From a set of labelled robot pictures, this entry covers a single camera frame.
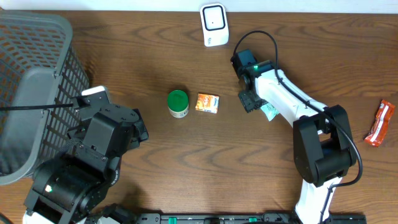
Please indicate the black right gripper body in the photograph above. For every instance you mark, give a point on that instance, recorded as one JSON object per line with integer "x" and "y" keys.
{"x": 249, "y": 99}

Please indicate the teal wet wipes pack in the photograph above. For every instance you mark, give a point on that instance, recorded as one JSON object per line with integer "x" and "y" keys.
{"x": 269, "y": 111}

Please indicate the orange Kleenex tissue pack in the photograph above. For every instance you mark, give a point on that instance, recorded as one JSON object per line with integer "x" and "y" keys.
{"x": 207, "y": 103}

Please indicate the green lid jar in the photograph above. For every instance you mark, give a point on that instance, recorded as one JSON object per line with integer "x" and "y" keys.
{"x": 178, "y": 103}

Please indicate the red Top snack bar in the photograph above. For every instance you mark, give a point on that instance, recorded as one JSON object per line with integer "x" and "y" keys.
{"x": 379, "y": 129}

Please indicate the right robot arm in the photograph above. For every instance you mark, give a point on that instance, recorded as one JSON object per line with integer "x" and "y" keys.
{"x": 322, "y": 151}

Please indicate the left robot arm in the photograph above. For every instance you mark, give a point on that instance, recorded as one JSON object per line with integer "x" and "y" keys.
{"x": 67, "y": 187}

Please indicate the white barcode scanner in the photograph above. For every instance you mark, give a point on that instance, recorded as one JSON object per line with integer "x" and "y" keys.
{"x": 214, "y": 24}

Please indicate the grey plastic basket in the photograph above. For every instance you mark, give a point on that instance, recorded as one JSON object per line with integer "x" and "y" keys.
{"x": 40, "y": 73}

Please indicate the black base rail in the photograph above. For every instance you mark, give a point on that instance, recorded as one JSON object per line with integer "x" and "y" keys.
{"x": 117, "y": 214}

